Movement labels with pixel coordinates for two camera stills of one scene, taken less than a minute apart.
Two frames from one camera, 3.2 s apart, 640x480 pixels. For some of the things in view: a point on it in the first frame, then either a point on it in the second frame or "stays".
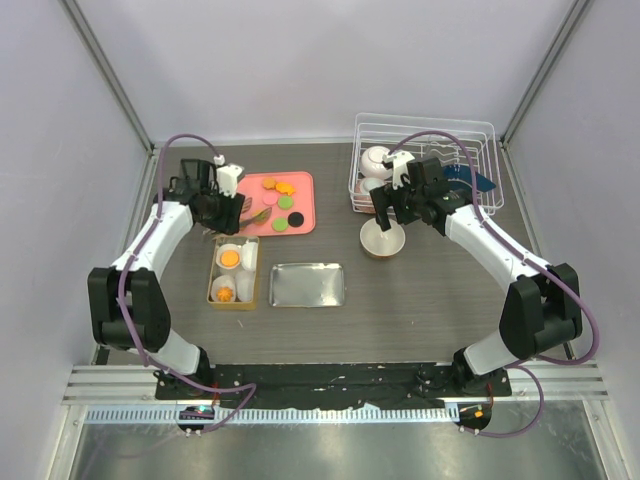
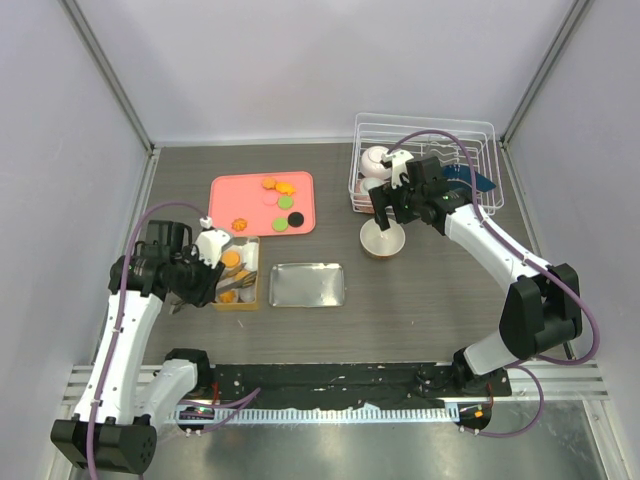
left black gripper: x=229 y=223 → x=206 y=290
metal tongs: x=257 y=218 → x=243 y=281
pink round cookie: x=269 y=198 stays
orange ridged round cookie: x=257 y=212 → x=240 y=276
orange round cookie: x=229 y=258 stays
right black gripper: x=381 y=198 stays
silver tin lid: x=307 y=285 stays
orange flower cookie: x=224 y=294 stays
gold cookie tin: x=233 y=277 stays
